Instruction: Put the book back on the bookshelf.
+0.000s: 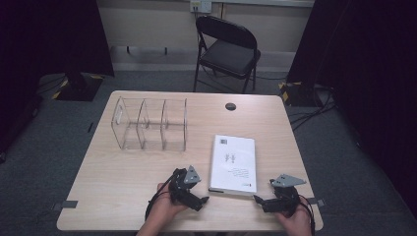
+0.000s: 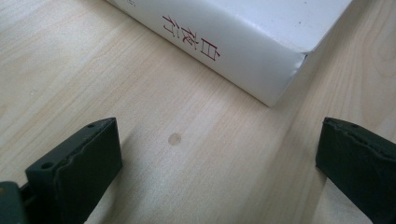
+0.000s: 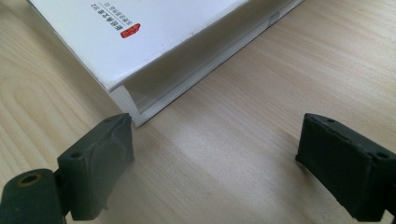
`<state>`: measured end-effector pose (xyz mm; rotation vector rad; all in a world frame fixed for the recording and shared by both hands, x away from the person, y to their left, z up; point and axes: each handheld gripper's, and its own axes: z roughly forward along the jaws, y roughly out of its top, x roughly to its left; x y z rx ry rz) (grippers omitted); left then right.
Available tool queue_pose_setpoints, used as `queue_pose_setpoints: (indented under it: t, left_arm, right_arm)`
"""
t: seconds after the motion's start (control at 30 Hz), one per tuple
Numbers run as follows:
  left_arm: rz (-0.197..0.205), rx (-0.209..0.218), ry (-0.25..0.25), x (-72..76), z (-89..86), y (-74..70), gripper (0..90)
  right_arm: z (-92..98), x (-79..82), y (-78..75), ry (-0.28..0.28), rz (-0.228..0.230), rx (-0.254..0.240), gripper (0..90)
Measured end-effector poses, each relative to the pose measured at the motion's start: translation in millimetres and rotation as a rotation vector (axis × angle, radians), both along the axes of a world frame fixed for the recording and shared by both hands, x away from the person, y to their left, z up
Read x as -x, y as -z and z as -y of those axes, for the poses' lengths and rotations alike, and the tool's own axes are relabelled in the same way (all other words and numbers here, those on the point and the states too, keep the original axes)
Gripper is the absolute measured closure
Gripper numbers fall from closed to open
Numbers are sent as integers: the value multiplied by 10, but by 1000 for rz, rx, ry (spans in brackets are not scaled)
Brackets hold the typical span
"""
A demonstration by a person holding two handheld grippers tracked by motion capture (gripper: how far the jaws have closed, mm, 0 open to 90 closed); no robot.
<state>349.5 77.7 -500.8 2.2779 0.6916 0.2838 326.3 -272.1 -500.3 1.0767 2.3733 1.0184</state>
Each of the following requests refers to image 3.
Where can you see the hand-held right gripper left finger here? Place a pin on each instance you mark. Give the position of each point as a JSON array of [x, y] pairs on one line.
[[93, 168]]

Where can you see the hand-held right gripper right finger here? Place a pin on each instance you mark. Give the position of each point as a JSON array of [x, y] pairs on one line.
[[345, 168]]

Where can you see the white book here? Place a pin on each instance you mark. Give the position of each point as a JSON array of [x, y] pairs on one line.
[[162, 34]]

